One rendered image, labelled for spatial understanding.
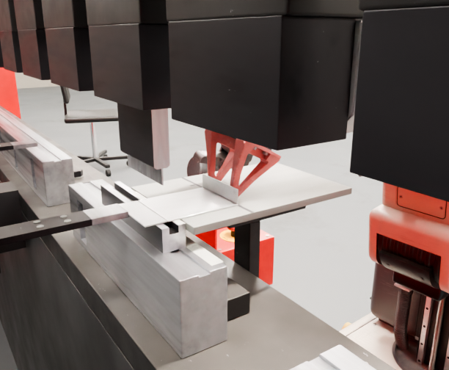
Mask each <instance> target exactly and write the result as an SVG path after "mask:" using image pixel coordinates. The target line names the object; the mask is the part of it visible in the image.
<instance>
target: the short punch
mask: <svg viewBox="0 0 449 370"><path fill-rule="evenodd" d="M117 113H118V123H119V134H120V150H121V151H122V152H123V153H125V154H127V155H128V166H129V167H130V168H132V169H134V170H136V171H137V172H139V173H141V174H143V175H145V176H147V177H148V178H150V179H152V180H154V181H155V182H157V183H159V184H160V185H162V186H163V185H164V175H163V169H164V168H168V166H170V162H169V124H168V109H154V110H146V111H143V110H140V109H136V108H133V107H130V106H126V105H123V104H119V103H117Z"/></svg>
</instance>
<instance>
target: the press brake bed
mask: <svg viewBox="0 0 449 370"><path fill-rule="evenodd" d="M0 183H1V182H0ZM25 241H26V247H25V248H21V249H18V250H12V251H9V252H5V253H0V264H1V273H0V321H1V324H2V327H3V329H4V333H5V335H6V337H7V341H8V343H9V345H10V349H11V351H12V355H13V357H14V360H15V363H16V366H17V368H18V370H134V368H133V367H132V365H131V364H130V363H129V362H128V360H127V358H126V357H125V356H124V354H123V353H122V352H121V350H120V348H119V347H118V346H117V345H116V343H115V342H114V340H113V339H112V337H111V336H110V335H109V333H108V332H107V331H106V329H105V327H104V326H103V325H102V324H101V322H100V320H99V319H98V318H97V316H96V315H95V314H94V312H93V311H92V309H91V308H90V306H89V305H88V304H87V302H86V301H85V299H84V298H83V297H82V295H81V294H80V293H79V291H78V289H77V288H76V287H75V286H74V284H73V282H72V281H71V280H70V278H69V277H68V276H67V274H66V273H65V271H64V270H63V268H62V267H61V266H60V265H59V263H58V261H57V260H56V259H55V257H54V256H53V254H52V253H51V251H50V250H49V249H48V248H47V246H46V245H45V243H44V242H43V240H42V239H41V238H40V237H38V238H34V239H28V240H25Z"/></svg>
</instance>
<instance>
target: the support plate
mask: <svg viewBox="0 0 449 370"><path fill-rule="evenodd" d="M257 165H258V164H253V165H249V166H244V167H243V170H242V172H241V177H240V181H239V185H240V184H241V182H242V181H243V180H244V179H245V178H246V177H247V176H248V175H249V174H250V173H251V172H252V170H253V169H254V168H255V167H256V166H257ZM231 172H232V169H230V170H229V172H228V173H227V174H226V176H225V177H224V178H223V179H222V180H221V182H223V183H225V184H228V185H230V179H231ZM185 178H186V179H188V180H190V181H192V182H194V183H196V184H198V185H200V186H202V174H200V175H193V176H189V177H185ZM189 185H193V183H191V182H188V181H186V180H184V179H182V178H177V179H172V180H168V181H164V185H163V186H162V185H160V184H159V183H152V184H145V185H141V186H133V187H131V189H132V190H134V191H135V192H138V193H139V194H141V195H142V196H144V197H146V198H151V197H158V196H162V195H168V194H172V193H176V192H183V191H187V190H191V189H198V188H201V187H199V186H197V185H194V186H189ZM351 191H352V188H351V187H349V186H345V185H342V184H339V183H336V182H334V181H330V180H327V179H325V178H321V177H318V176H316V175H312V174H309V173H306V172H303V171H301V170H297V169H294V168H292V167H288V166H285V165H283V164H279V163H276V164H275V165H274V166H273V167H271V168H270V169H269V170H267V171H266V172H265V173H264V174H262V176H260V177H259V178H258V179H256V180H255V181H254V182H253V183H252V184H251V185H250V186H249V187H248V188H247V189H246V190H245V191H244V192H243V193H242V194H241V195H240V196H239V197H238V204H239V205H240V206H243V207H244V208H247V209H249V210H251V211H253V213H251V212H249V211H247V210H245V209H243V208H241V207H239V206H234V207H230V208H224V209H221V210H218V211H212V212H208V213H205V214H199V215H196V216H193V217H187V218H183V219H180V220H181V221H182V222H184V223H186V230H187V231H188V232H190V233H192V234H193V235H197V234H200V233H205V232H208V231H213V230H216V229H220V228H224V227H227V226H231V225H235V224H238V223H242V222H247V221H250V220H255V219H258V218H261V217H266V216H269V215H272V214H278V213H280V212H284V211H289V210H292V209H295V208H300V207H303V206H308V205H311V204H314V203H320V202H322V201H325V200H331V199H334V198H336V197H342V196H345V195H350V194H351Z"/></svg>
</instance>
